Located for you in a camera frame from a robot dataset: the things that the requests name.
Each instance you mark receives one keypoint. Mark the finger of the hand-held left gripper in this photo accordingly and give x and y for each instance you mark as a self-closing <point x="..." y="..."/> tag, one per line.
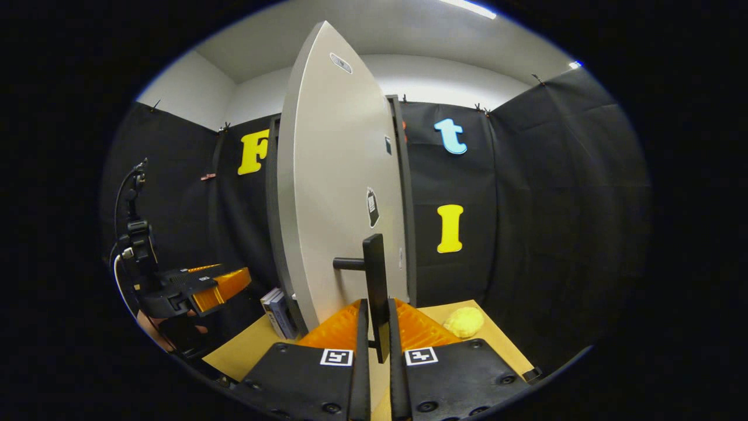
<point x="181" y="273"/>
<point x="175" y="298"/>

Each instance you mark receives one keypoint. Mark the black backdrop cloth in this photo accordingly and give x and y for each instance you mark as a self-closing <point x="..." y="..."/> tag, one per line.
<point x="526" y="204"/>

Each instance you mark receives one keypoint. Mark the lavender book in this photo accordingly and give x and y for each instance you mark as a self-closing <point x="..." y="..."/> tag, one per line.
<point x="284" y="316"/>

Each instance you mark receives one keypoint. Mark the black cloth clip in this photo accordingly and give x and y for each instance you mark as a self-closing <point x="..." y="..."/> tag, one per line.
<point x="482" y="109"/>
<point x="538" y="79"/>
<point x="155" y="106"/>
<point x="224" y="127"/>

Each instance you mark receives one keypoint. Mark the black table bracket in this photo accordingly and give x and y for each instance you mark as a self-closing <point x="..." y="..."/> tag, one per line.
<point x="532" y="375"/>

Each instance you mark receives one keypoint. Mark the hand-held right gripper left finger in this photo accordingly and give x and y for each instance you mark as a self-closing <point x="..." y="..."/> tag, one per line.
<point x="361" y="380"/>

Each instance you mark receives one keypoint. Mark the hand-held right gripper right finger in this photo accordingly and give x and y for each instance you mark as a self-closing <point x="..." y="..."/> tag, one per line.
<point x="397" y="380"/>

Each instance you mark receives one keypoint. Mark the yellow lumpy soft object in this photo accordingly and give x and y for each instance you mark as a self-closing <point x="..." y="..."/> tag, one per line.
<point x="463" y="323"/>

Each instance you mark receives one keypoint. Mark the beige cabinet door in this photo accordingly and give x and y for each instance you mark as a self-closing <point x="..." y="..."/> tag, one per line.
<point x="333" y="175"/>

